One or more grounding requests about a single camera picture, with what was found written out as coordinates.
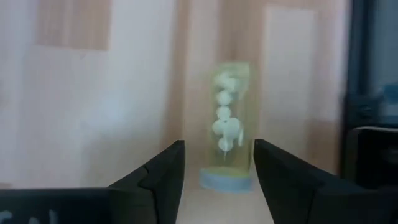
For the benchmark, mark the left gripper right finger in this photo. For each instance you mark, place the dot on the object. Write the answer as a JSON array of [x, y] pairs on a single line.
[[298, 196]]

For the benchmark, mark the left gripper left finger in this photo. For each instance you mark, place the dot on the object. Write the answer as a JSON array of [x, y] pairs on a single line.
[[152, 196]]

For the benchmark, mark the yellow-green bottle white pills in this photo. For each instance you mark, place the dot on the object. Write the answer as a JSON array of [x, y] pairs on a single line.
[[230, 109]]

